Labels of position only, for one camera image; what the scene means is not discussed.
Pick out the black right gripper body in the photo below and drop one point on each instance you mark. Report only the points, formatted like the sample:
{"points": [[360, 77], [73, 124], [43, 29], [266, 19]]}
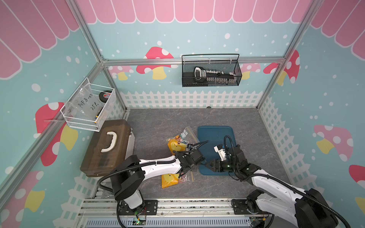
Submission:
{"points": [[228, 166]]}

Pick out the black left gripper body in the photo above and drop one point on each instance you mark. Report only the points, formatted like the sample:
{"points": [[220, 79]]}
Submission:
{"points": [[193, 168]]}

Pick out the clear ziploc bag with candies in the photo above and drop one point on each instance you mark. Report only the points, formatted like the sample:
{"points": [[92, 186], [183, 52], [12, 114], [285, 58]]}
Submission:
{"points": [[180, 142]]}

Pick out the yellow duck ziploc bag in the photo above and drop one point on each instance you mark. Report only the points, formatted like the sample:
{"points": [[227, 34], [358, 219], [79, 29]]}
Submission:
{"points": [[168, 180]]}

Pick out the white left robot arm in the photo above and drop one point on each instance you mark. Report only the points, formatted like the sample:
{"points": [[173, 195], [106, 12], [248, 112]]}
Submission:
{"points": [[124, 181]]}

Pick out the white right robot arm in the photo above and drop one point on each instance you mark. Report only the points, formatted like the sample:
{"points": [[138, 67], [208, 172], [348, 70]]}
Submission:
{"points": [[302, 208]]}

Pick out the teal plastic tray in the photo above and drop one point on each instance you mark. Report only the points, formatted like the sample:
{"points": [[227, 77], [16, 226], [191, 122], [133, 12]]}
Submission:
{"points": [[215, 135]]}

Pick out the socket wrench set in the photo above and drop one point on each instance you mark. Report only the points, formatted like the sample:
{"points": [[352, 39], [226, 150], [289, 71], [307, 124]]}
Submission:
{"points": [[214, 77]]}

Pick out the black tape roll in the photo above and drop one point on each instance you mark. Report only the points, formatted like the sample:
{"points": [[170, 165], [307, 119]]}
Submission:
{"points": [[105, 95]]}

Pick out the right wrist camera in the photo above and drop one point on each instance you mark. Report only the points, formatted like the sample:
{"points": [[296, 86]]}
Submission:
{"points": [[221, 152]]}

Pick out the brown toolbox with white handle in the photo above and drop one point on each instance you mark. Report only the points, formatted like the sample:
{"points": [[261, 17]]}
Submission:
{"points": [[108, 148]]}

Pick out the black wire mesh basket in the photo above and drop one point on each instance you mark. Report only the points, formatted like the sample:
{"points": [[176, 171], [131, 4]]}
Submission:
{"points": [[216, 62]]}

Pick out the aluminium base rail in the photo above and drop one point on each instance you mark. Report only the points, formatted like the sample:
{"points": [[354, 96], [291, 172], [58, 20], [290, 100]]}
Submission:
{"points": [[174, 213]]}

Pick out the white wire basket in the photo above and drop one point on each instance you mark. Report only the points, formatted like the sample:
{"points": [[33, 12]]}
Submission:
{"points": [[84, 110]]}

